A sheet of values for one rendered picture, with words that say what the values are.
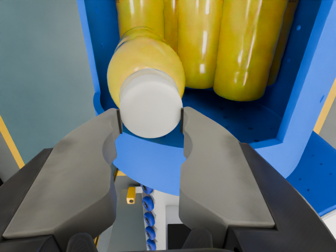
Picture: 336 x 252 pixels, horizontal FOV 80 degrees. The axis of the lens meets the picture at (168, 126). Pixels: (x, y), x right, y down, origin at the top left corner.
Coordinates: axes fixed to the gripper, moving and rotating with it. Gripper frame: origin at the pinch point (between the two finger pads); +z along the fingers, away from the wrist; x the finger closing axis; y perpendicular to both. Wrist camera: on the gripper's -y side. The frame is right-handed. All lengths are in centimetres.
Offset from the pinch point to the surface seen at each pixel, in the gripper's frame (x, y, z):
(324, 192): 46, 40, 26
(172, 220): 3, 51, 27
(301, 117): 12.1, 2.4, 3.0
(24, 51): -85, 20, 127
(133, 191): -9, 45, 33
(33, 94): -90, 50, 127
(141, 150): -1.3, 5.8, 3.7
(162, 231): 0, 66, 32
